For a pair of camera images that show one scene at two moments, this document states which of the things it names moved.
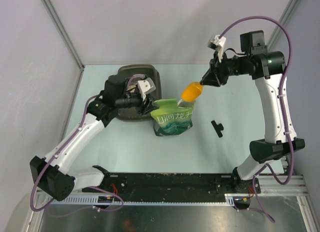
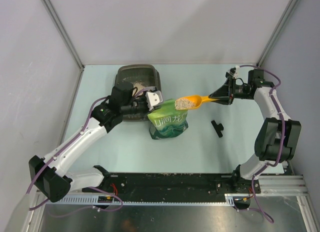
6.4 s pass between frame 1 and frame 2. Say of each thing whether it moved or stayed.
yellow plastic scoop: moved
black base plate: stayed
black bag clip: stayed
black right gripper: moved
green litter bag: moved
